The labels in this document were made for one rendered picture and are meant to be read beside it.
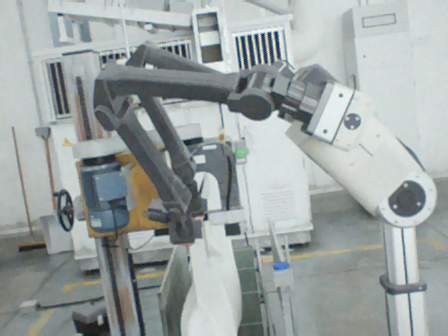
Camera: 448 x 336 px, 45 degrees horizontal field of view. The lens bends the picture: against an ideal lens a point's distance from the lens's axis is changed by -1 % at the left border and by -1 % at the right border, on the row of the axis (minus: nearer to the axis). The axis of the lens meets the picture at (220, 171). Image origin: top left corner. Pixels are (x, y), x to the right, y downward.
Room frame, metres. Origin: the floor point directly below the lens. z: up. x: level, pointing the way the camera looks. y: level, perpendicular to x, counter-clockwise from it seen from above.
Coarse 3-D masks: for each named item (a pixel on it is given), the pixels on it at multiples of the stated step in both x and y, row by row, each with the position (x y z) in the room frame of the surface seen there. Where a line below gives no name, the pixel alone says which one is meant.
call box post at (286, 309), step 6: (282, 288) 1.97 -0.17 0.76; (282, 294) 1.97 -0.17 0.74; (282, 300) 1.97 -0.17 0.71; (288, 300) 1.97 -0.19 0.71; (282, 306) 1.97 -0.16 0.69; (288, 306) 1.97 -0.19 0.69; (282, 312) 2.00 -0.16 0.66; (288, 312) 1.97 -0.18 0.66; (288, 318) 1.97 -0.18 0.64; (288, 324) 1.97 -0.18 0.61; (288, 330) 1.97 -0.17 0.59
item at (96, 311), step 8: (88, 304) 3.59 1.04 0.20; (96, 304) 3.57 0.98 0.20; (104, 304) 3.55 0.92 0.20; (72, 312) 3.56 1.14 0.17; (80, 312) 3.49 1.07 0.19; (88, 312) 3.46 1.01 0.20; (96, 312) 3.47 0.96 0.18; (104, 312) 3.50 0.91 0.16; (80, 320) 3.47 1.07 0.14; (88, 320) 3.42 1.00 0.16; (96, 320) 3.45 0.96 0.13; (104, 320) 3.49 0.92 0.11; (80, 328) 3.50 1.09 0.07; (88, 328) 3.42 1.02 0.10; (96, 328) 3.44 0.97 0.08; (104, 328) 3.49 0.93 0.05
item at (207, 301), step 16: (192, 256) 1.73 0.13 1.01; (208, 272) 1.98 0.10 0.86; (192, 288) 1.90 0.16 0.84; (208, 288) 1.82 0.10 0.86; (224, 288) 1.94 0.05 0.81; (192, 304) 1.73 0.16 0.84; (208, 304) 1.71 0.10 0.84; (224, 304) 1.78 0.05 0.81; (192, 320) 1.66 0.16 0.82; (208, 320) 1.65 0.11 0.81; (224, 320) 1.69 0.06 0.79
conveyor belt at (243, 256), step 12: (240, 252) 3.73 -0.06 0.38; (252, 252) 3.70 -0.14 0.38; (240, 264) 3.47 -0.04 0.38; (252, 264) 3.43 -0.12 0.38; (240, 276) 3.24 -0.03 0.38; (252, 276) 3.21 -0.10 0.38; (252, 288) 3.01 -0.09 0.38; (252, 300) 2.83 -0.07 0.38; (252, 312) 2.67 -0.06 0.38; (240, 324) 2.54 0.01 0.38; (252, 324) 2.53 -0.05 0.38
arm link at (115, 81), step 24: (120, 72) 1.25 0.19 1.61; (144, 72) 1.24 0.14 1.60; (168, 72) 1.23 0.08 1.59; (192, 72) 1.22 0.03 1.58; (240, 72) 1.19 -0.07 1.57; (96, 96) 1.28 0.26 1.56; (120, 96) 1.32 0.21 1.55; (168, 96) 1.23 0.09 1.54; (192, 96) 1.21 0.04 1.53; (216, 96) 1.19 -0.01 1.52; (240, 96) 1.13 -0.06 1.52; (264, 96) 1.11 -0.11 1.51; (264, 120) 1.15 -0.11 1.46
